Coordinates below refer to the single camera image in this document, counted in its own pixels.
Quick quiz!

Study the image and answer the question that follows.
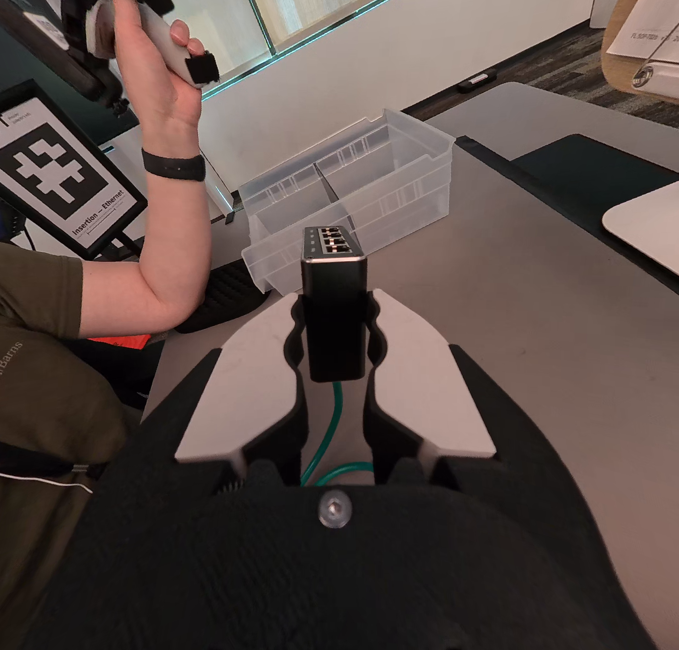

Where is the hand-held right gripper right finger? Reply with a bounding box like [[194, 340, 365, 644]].
[[362, 288, 498, 485]]

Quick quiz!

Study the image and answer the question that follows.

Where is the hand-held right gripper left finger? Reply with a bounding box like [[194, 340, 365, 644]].
[[174, 292, 309, 486]]

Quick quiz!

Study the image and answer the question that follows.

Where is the green ethernet cable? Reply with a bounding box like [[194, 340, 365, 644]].
[[300, 382, 375, 487]]

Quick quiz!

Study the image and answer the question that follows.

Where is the black network switch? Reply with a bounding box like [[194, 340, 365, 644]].
[[301, 226, 368, 383]]

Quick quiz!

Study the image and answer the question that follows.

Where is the person's left forearm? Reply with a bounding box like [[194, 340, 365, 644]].
[[79, 146, 213, 339]]

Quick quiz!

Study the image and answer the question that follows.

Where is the person's left hand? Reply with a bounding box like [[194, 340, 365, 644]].
[[110, 0, 207, 153]]

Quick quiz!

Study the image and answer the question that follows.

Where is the black mesh office chair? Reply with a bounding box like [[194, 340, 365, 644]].
[[172, 262, 266, 335]]

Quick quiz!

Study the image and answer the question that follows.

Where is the black framed marker sign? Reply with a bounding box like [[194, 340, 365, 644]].
[[0, 80, 148, 261]]

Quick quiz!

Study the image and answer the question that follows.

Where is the black wristband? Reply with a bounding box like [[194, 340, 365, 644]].
[[141, 148, 207, 182]]

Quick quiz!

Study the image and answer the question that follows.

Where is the orange sheet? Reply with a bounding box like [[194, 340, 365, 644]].
[[87, 333, 150, 350]]

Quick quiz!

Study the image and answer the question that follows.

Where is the clear plastic bin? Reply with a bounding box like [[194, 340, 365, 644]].
[[238, 108, 457, 294]]

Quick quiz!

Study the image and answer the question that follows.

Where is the person's olive clothing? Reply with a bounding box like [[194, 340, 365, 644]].
[[0, 242, 140, 650]]

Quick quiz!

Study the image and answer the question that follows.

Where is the dark desk mat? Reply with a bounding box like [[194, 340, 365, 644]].
[[456, 133, 679, 291]]

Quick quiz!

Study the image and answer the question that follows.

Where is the small black floor device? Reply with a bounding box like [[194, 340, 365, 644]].
[[458, 69, 498, 94]]

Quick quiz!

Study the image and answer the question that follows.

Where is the plywood sign board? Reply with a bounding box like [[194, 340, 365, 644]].
[[601, 0, 679, 104]]

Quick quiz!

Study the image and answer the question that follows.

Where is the black strap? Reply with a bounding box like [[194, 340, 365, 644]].
[[0, 440, 107, 481]]

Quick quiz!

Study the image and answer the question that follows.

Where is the white thin cord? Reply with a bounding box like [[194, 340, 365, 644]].
[[0, 470, 93, 494]]

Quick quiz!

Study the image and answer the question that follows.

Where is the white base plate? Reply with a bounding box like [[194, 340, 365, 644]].
[[602, 181, 679, 286]]

